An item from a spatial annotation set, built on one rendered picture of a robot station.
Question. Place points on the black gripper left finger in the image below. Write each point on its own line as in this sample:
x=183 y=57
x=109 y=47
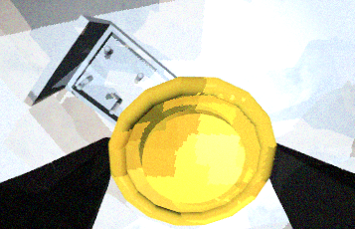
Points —
x=63 y=194

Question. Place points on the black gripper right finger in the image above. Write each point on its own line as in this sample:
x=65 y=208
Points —
x=314 y=194

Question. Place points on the yellow plate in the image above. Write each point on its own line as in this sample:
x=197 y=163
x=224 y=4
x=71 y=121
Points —
x=192 y=150

